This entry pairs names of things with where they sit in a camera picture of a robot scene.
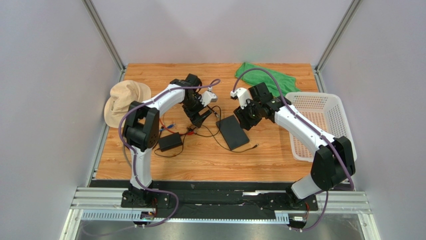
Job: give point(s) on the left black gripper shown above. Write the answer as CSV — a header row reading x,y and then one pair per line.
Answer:
x,y
196,119

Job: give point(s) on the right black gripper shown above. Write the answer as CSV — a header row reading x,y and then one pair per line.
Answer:
x,y
246,117

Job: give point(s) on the black network switch box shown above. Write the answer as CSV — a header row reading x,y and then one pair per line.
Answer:
x,y
233,134

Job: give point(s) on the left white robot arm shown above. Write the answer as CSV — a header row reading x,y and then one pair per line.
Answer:
x,y
139,129

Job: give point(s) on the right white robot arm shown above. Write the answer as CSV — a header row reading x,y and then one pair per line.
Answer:
x,y
333,157

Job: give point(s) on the black power adapter brick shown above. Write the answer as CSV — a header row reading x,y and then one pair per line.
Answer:
x,y
169,142

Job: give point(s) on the green cloth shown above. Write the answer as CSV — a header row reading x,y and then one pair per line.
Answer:
x,y
286,83

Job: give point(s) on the white plastic basket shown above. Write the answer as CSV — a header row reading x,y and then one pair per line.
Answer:
x,y
324,110

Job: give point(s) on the beige bucket hat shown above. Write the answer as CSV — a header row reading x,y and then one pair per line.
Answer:
x,y
121,96

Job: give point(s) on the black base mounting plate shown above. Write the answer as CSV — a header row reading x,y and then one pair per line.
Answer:
x,y
210,200

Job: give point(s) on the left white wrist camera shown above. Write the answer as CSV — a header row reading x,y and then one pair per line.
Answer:
x,y
208,97

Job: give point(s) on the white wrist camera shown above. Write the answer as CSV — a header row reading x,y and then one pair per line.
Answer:
x,y
208,97
242,95

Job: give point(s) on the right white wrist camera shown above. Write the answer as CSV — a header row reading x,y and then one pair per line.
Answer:
x,y
242,95

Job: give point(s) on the aluminium frame rail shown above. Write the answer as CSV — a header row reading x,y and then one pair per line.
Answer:
x,y
95,204

